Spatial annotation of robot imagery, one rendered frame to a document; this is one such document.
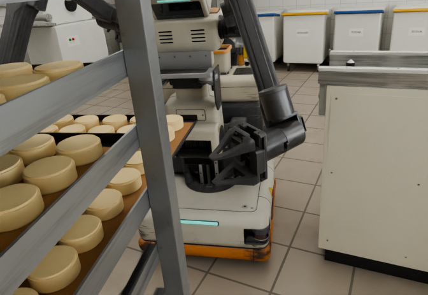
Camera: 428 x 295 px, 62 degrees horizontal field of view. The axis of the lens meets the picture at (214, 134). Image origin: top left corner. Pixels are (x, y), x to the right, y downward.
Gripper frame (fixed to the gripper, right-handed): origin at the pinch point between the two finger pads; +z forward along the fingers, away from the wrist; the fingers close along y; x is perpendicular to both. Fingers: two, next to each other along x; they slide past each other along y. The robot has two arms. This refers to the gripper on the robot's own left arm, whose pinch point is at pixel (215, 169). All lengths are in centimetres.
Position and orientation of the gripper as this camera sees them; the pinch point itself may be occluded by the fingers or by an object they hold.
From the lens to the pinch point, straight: 63.1
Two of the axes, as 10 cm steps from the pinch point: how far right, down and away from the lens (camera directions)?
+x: -5.7, -3.6, 7.4
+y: 1.0, 8.7, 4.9
